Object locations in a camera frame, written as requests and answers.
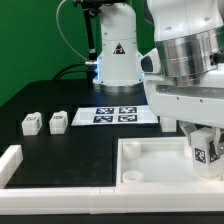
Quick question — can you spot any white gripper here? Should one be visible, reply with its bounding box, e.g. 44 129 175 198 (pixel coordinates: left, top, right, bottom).
144 75 224 154

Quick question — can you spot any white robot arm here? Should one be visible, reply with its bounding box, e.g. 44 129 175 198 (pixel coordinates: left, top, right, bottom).
93 0 224 155

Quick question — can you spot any white fiducial marker sheet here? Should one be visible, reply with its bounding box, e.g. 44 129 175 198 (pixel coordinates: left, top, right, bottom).
72 105 158 126

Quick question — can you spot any white square tabletop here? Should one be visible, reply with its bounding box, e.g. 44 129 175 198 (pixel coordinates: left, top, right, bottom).
116 137 221 185

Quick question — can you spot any white U-shaped obstacle fence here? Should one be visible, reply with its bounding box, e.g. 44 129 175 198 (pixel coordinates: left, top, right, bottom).
0 145 224 215

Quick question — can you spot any black cable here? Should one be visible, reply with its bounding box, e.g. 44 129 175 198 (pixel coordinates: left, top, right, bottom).
53 63 95 81

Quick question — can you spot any grey cable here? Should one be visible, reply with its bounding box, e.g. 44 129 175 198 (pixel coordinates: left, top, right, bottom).
55 0 98 66

